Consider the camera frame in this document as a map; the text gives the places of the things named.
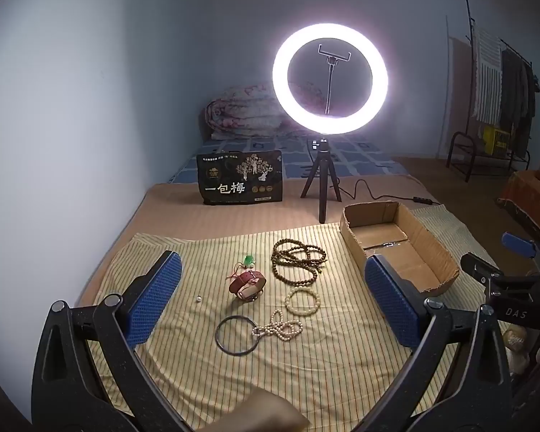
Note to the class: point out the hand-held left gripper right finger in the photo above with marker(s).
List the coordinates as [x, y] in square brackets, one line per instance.
[391, 297]

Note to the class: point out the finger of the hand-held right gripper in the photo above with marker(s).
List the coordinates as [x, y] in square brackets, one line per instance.
[479, 266]
[517, 243]

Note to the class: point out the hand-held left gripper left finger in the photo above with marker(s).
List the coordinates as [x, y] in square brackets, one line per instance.
[155, 297]

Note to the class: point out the cardboard box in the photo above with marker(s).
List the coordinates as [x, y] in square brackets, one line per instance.
[387, 234]

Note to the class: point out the orange cloth covered furniture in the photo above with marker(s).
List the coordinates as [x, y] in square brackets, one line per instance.
[528, 193]

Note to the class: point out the striped yellow cloth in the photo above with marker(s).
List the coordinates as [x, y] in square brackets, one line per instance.
[207, 256]

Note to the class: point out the thin metal bangle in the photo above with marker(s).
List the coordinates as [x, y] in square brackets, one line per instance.
[216, 337]

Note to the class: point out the white rounded object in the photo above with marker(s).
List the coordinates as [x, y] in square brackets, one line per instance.
[516, 339]

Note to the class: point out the yellow box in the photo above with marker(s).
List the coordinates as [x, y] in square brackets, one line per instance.
[495, 139]

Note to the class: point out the pinkish tan blanket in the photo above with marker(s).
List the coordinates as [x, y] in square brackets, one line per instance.
[274, 216]

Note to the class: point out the black printed snack bag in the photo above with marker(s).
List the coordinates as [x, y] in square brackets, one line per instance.
[238, 180]

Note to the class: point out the dark hanging clothes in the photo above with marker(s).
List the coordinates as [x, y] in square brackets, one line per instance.
[517, 94]

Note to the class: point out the tan rounded cloth lump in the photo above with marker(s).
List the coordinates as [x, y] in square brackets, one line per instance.
[261, 414]

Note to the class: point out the white striped hanging garment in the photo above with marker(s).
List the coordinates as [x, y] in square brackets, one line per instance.
[488, 72]

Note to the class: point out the folded floral quilt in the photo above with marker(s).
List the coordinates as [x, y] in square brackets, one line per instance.
[238, 112]

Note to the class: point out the black phone holder clip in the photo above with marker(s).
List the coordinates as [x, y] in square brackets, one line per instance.
[328, 81]

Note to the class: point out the black clothes rack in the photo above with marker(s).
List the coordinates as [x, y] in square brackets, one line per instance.
[470, 22]

